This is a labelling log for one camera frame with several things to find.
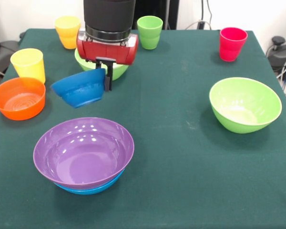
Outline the orange bowl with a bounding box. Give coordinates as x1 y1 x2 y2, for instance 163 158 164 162
0 77 46 121

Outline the small dark blue bowl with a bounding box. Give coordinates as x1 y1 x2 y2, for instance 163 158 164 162
51 68 106 109

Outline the green cup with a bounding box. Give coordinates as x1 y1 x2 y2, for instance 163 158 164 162
136 16 163 50

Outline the purple bowl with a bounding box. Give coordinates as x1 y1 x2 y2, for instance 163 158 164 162
33 116 135 188

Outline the large light blue bowl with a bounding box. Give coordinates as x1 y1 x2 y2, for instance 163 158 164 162
53 169 123 196

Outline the red cup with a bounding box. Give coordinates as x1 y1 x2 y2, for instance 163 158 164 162
219 27 248 62

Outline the black panel with poles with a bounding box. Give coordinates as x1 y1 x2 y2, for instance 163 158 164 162
133 0 179 30

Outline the dark green table cloth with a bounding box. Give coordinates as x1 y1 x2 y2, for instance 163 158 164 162
0 28 286 229

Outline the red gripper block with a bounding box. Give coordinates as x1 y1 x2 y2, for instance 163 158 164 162
76 28 139 92

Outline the green bowl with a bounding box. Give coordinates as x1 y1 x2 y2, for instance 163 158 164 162
209 77 283 134
74 47 130 82

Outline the yellow orange cup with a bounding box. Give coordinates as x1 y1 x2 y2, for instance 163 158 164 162
54 16 82 50

